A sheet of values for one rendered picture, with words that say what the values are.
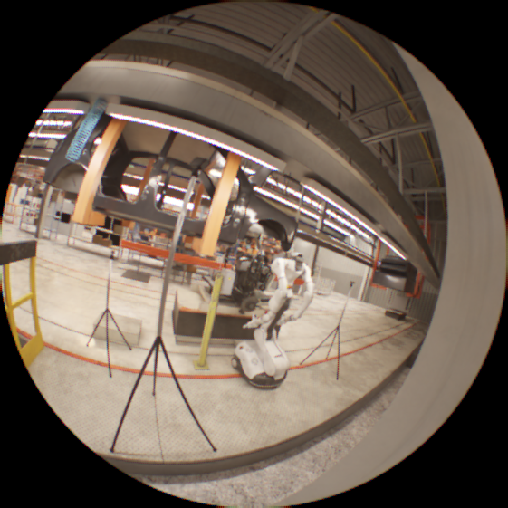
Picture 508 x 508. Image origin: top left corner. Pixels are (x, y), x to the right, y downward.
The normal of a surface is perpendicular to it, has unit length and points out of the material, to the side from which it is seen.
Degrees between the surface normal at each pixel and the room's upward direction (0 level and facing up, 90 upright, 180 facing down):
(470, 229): 90
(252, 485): 0
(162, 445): 0
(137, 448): 0
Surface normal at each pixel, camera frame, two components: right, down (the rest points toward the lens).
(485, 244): -0.86, -0.22
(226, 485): 0.25, -0.97
